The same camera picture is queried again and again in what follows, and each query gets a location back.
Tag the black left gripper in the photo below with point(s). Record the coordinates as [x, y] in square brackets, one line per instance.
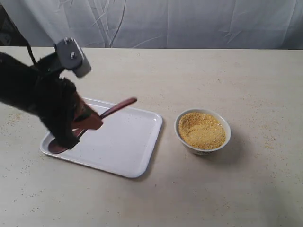
[61, 109]

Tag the dark red wooden spoon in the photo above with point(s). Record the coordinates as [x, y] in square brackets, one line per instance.
[114, 109]

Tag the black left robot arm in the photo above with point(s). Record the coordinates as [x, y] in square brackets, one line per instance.
[18, 82]

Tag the white bowl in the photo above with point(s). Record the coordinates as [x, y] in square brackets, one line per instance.
[202, 131]

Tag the white plastic tray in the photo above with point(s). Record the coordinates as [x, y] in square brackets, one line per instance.
[123, 145]

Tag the white backdrop curtain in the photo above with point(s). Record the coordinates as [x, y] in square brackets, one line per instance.
[184, 24]

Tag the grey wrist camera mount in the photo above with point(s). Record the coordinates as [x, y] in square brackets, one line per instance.
[72, 58]

